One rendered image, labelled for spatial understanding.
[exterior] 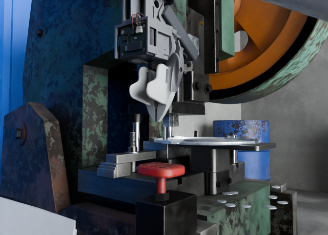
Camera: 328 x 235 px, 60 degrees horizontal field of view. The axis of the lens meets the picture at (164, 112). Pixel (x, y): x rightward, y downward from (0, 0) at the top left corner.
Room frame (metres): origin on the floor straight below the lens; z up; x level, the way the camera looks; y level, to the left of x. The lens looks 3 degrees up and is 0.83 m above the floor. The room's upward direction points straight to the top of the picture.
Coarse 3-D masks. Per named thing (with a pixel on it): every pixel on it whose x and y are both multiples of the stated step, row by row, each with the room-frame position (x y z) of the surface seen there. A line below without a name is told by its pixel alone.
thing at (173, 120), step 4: (164, 116) 0.86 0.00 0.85; (168, 116) 0.85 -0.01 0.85; (172, 116) 0.85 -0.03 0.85; (176, 116) 0.86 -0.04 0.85; (164, 120) 0.86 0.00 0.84; (168, 120) 0.85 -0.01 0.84; (172, 120) 0.85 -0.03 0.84; (176, 120) 0.86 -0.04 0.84; (164, 124) 0.86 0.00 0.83; (168, 124) 0.85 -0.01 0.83; (172, 124) 0.85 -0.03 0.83; (176, 124) 0.86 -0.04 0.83
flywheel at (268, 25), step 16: (240, 0) 1.11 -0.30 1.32; (256, 0) 1.07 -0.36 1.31; (240, 16) 1.11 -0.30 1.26; (256, 16) 1.07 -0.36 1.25; (272, 16) 1.04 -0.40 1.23; (288, 16) 0.99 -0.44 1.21; (304, 16) 0.94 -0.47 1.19; (256, 32) 1.08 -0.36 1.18; (272, 32) 1.04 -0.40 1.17; (288, 32) 0.97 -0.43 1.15; (304, 32) 0.97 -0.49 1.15; (256, 48) 1.08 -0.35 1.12; (272, 48) 1.00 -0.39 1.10; (288, 48) 0.97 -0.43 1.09; (224, 64) 1.16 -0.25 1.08; (240, 64) 1.12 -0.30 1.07; (256, 64) 1.04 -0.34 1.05; (272, 64) 1.01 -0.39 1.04; (224, 80) 1.12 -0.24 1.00; (240, 80) 1.08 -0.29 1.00; (256, 80) 1.08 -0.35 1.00
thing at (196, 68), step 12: (192, 12) 0.83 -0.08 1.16; (192, 24) 0.83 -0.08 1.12; (192, 36) 0.82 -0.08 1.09; (204, 60) 0.88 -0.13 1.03; (192, 72) 0.77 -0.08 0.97; (204, 72) 0.88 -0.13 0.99; (180, 84) 0.77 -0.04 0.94; (192, 84) 0.77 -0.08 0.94; (204, 84) 0.82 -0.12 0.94; (180, 96) 0.77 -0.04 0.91; (192, 96) 0.77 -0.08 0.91; (204, 96) 0.82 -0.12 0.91
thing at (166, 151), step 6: (144, 144) 0.84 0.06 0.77; (150, 144) 0.82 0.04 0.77; (156, 144) 0.81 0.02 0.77; (162, 144) 0.80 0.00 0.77; (168, 144) 0.79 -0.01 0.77; (150, 150) 0.82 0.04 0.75; (156, 150) 0.81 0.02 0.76; (162, 150) 0.80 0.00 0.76; (168, 150) 0.79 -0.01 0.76; (174, 150) 0.81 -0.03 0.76; (180, 150) 0.84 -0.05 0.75; (186, 150) 0.86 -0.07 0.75; (156, 156) 0.81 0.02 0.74; (162, 156) 0.80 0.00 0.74; (168, 156) 0.79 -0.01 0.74; (174, 156) 0.81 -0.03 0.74; (180, 156) 0.84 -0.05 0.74
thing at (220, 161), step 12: (252, 144) 0.69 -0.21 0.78; (264, 144) 0.69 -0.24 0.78; (192, 156) 0.77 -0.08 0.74; (204, 156) 0.74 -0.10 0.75; (216, 156) 0.74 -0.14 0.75; (228, 156) 0.79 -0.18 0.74; (192, 168) 0.77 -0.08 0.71; (204, 168) 0.74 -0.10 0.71; (216, 168) 0.74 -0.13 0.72; (228, 168) 0.79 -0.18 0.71; (216, 180) 0.74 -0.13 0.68; (228, 180) 0.78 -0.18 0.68; (216, 192) 0.74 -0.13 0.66
